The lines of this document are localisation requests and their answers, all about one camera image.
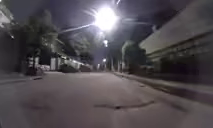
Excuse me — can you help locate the dark tree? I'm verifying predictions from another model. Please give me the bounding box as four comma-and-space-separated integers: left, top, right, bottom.
17, 9, 67, 76
122, 40, 148, 74

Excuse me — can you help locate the grey asphalt road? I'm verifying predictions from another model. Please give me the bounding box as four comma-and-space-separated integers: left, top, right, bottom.
0, 71, 213, 128

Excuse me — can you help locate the parked vehicle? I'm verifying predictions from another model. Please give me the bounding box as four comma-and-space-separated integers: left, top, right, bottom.
59, 63, 80, 74

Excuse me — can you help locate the street lamp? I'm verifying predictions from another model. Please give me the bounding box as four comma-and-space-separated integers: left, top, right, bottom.
93, 6, 119, 32

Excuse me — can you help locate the raised concrete pavement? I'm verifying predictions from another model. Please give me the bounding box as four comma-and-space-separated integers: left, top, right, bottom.
112, 71, 213, 107

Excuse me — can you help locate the pale low wall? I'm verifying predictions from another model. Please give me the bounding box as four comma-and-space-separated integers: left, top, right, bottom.
48, 54, 93, 72

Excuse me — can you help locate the long pale wall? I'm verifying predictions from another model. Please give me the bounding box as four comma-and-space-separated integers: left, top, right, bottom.
137, 0, 213, 84

